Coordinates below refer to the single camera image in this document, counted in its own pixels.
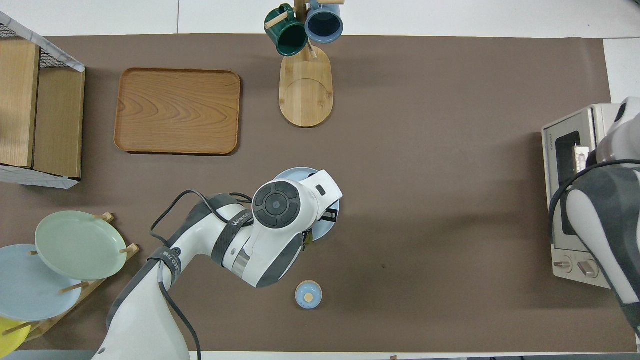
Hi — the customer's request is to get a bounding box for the small light blue plate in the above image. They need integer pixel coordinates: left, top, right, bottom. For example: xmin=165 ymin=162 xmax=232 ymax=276
xmin=272 ymin=167 xmax=341 ymax=242

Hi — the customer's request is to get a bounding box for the glass oven door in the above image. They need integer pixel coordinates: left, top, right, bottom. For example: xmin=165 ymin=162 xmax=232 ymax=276
xmin=542 ymin=111 xmax=609 ymax=254

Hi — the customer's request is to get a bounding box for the beige toaster oven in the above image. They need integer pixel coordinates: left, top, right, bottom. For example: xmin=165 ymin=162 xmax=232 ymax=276
xmin=541 ymin=103 xmax=627 ymax=290

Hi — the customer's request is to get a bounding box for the small blue lidded jar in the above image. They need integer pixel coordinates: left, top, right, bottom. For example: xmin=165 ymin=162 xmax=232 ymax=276
xmin=294 ymin=280 xmax=323 ymax=310

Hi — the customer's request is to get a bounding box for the brown table mat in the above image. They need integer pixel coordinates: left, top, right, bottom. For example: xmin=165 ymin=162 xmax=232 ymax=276
xmin=0 ymin=33 xmax=639 ymax=354

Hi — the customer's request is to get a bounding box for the wooden mug tree stand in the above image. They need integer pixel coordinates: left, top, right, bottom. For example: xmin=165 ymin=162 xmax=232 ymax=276
xmin=279 ymin=0 xmax=346 ymax=129

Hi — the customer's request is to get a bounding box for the dark green mug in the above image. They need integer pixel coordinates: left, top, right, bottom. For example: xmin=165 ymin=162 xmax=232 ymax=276
xmin=264 ymin=4 xmax=309 ymax=57

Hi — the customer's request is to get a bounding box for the wooden tray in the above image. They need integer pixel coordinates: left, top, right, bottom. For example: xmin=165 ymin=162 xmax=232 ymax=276
xmin=113 ymin=68 xmax=242 ymax=156

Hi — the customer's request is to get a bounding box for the blue mug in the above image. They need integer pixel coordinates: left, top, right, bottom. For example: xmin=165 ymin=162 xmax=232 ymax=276
xmin=304 ymin=0 xmax=345 ymax=44

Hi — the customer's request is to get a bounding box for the wooden plate rack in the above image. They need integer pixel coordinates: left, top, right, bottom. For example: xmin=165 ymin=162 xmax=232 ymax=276
xmin=0 ymin=212 xmax=140 ymax=343

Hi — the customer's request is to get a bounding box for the pale green plate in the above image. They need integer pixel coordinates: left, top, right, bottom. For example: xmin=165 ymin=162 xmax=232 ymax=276
xmin=34 ymin=210 xmax=128 ymax=281

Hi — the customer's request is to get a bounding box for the large light blue plate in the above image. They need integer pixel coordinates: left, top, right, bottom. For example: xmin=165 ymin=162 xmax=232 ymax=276
xmin=0 ymin=244 xmax=83 ymax=322

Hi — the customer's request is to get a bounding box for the yellow plate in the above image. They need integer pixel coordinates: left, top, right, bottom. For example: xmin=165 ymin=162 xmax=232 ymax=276
xmin=0 ymin=317 xmax=31 ymax=353

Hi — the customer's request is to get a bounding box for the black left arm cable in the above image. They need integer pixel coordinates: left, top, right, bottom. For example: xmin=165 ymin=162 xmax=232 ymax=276
xmin=149 ymin=189 xmax=254 ymax=360

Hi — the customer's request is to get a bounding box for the wooden shelf with wire mesh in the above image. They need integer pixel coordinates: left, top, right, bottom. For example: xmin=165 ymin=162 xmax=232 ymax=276
xmin=0 ymin=11 xmax=86 ymax=190

